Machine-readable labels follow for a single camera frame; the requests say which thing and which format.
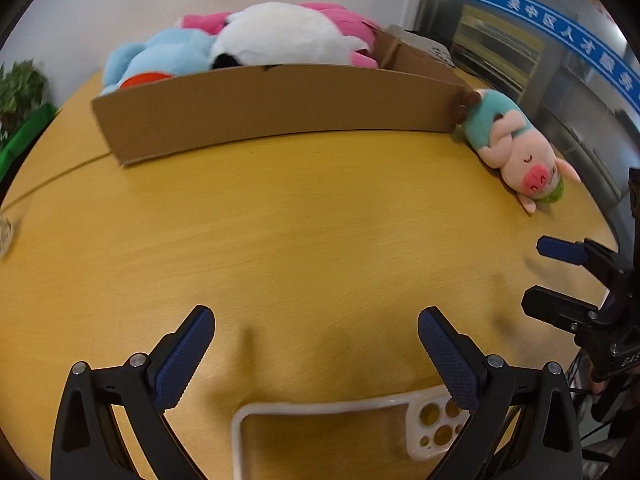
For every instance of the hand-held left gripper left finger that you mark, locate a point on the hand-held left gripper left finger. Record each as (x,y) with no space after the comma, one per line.
(175,365)

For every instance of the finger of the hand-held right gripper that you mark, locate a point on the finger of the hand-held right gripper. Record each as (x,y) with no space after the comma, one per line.
(555,305)
(562,250)

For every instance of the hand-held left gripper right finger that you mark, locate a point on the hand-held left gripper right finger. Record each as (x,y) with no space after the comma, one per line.
(450,360)

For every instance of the white phone case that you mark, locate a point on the white phone case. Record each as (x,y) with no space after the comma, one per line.
(415,447)

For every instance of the pig plush toy teal body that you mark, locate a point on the pig plush toy teal body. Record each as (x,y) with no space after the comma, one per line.
(492,120)

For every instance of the brown cardboard box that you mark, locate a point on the brown cardboard box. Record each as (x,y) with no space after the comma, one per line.
(280,105)

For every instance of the wooden desktop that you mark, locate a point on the wooden desktop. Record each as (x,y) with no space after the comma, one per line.
(300,240)

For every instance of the glass door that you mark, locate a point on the glass door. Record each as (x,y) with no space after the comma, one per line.
(565,110)

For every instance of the leaf print paper cup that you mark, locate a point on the leaf print paper cup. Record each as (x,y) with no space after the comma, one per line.
(5,232)

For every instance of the blue door sign strip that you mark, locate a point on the blue door sign strip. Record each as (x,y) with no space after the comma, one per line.
(550,25)

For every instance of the pink plush toy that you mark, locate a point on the pink plush toy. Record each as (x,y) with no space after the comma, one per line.
(360,27)

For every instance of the blue plush toy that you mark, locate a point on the blue plush toy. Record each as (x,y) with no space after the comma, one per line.
(160,55)

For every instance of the green potted plant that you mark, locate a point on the green potted plant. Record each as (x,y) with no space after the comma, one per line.
(20,90)

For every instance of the panda plush toy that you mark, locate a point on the panda plush toy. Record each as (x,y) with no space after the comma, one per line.
(285,35)

